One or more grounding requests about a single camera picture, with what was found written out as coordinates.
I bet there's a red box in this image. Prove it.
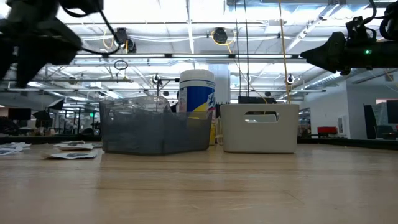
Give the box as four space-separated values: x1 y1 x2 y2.
317 126 338 135

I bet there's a yellow blue wipes canister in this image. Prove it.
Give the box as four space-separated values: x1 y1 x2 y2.
178 68 217 146

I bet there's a black camera cable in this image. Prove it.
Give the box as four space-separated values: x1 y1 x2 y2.
62 4 122 56

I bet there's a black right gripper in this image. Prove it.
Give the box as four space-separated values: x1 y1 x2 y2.
300 30 398 76

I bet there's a black upright panel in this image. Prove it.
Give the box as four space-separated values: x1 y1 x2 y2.
363 104 377 140

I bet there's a black aluminium table frame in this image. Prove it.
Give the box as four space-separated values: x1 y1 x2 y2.
0 133 398 147

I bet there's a black monitor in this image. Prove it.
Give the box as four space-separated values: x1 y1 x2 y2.
386 99 398 124
7 108 32 121

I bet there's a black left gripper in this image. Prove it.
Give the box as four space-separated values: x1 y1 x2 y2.
0 17 82 88

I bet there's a grey translucent plastic bin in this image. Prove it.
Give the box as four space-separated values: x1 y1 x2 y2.
99 100 214 156
124 95 171 113

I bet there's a yellow hanging cable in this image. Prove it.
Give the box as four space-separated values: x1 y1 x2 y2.
278 0 292 105

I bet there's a white plastic bin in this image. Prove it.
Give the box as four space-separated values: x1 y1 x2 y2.
219 103 300 154

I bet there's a black hanging cable loop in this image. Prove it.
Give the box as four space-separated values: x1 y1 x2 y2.
113 59 129 71

